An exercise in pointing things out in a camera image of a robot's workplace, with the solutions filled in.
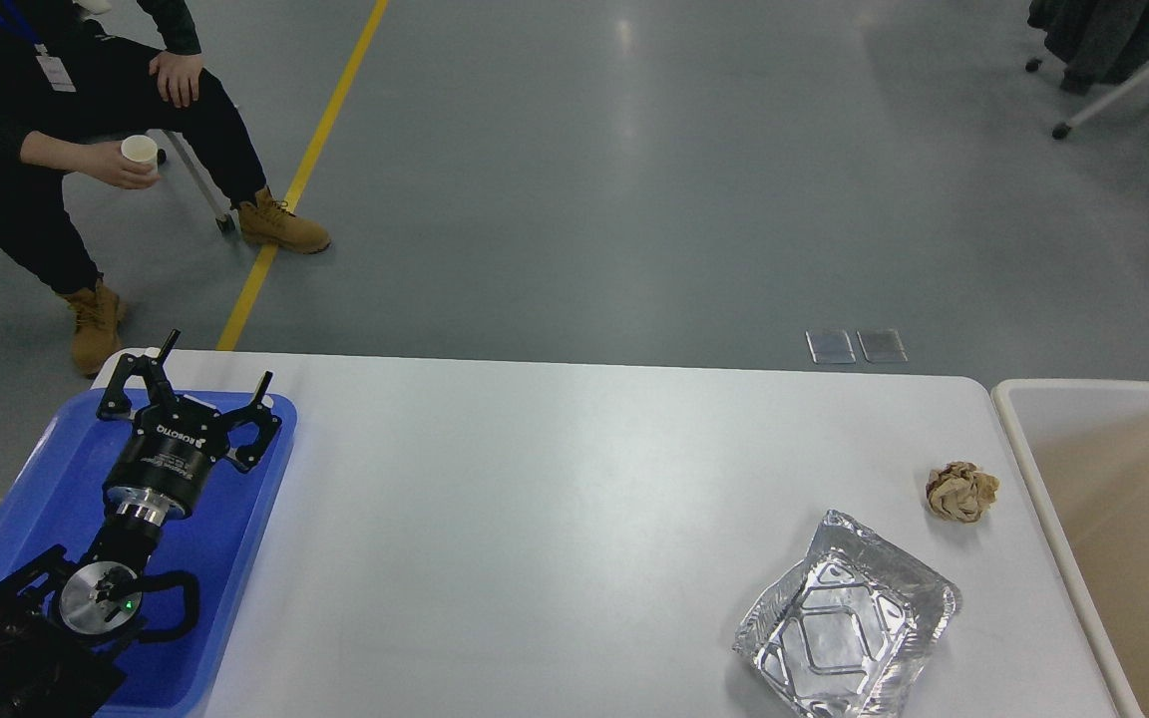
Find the beige plastic bin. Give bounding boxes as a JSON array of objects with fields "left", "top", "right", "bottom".
[{"left": 992, "top": 380, "right": 1149, "bottom": 717}]

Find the metal floor plate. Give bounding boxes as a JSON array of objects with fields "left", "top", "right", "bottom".
[
  {"left": 856, "top": 330, "right": 909, "bottom": 363},
  {"left": 805, "top": 330, "right": 857, "bottom": 365}
]

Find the left metal floor plate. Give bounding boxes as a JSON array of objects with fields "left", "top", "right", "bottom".
[{"left": 805, "top": 330, "right": 857, "bottom": 365}]

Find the aluminium foil tray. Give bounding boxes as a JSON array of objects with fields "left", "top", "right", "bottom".
[{"left": 731, "top": 509, "right": 962, "bottom": 717}]

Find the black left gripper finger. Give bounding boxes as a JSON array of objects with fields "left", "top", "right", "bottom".
[
  {"left": 97, "top": 330, "right": 182, "bottom": 420},
  {"left": 223, "top": 371, "right": 282, "bottom": 474}
]

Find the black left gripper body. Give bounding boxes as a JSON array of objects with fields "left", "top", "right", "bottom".
[{"left": 102, "top": 395, "right": 229, "bottom": 520}]

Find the seated person in black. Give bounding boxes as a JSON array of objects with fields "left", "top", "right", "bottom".
[{"left": 0, "top": 1, "right": 331, "bottom": 376}]

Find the white rolling chair with coat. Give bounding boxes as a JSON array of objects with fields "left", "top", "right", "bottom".
[{"left": 1027, "top": 1, "right": 1149, "bottom": 141}]

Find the crumpled brown paper ball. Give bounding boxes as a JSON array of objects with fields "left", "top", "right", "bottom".
[{"left": 925, "top": 461, "right": 998, "bottom": 524}]

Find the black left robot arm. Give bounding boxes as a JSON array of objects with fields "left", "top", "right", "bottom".
[{"left": 0, "top": 335, "right": 296, "bottom": 717}]

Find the small white paper cup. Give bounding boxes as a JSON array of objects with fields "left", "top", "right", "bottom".
[{"left": 119, "top": 136, "right": 161, "bottom": 175}]

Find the right metal floor plate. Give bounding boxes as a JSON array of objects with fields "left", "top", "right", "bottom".
[{"left": 856, "top": 330, "right": 909, "bottom": 363}]

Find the blue plastic tray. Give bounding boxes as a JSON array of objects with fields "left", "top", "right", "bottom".
[{"left": 0, "top": 389, "right": 296, "bottom": 717}]

